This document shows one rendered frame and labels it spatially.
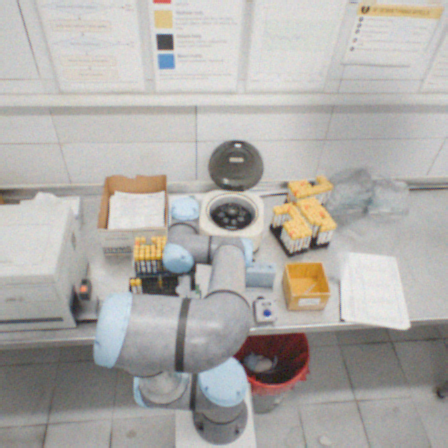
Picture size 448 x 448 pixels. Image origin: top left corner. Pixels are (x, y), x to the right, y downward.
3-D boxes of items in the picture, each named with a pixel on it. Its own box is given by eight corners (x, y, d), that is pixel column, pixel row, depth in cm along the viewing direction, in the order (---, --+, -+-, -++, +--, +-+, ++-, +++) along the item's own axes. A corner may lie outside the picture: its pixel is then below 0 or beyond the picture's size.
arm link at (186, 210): (166, 215, 104) (172, 192, 110) (168, 243, 112) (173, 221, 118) (197, 218, 104) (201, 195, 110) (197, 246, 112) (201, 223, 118)
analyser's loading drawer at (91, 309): (65, 322, 132) (61, 314, 128) (68, 304, 136) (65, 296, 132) (130, 319, 134) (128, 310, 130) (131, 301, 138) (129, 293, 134)
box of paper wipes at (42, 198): (20, 232, 159) (9, 209, 150) (25, 211, 167) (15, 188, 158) (80, 228, 162) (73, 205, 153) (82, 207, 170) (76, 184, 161)
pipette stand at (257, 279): (244, 291, 145) (247, 275, 138) (243, 275, 150) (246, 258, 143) (272, 292, 146) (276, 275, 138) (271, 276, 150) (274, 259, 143)
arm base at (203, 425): (245, 449, 107) (248, 433, 100) (188, 441, 107) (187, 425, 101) (249, 392, 118) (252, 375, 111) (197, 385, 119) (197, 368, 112)
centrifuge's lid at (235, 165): (208, 140, 151) (210, 130, 158) (206, 196, 167) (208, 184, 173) (267, 145, 151) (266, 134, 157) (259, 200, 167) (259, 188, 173)
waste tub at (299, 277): (287, 311, 140) (291, 295, 133) (280, 279, 150) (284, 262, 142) (325, 310, 142) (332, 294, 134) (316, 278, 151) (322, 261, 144)
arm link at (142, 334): (196, 415, 104) (181, 364, 58) (137, 410, 104) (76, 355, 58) (201, 366, 110) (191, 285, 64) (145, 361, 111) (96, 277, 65)
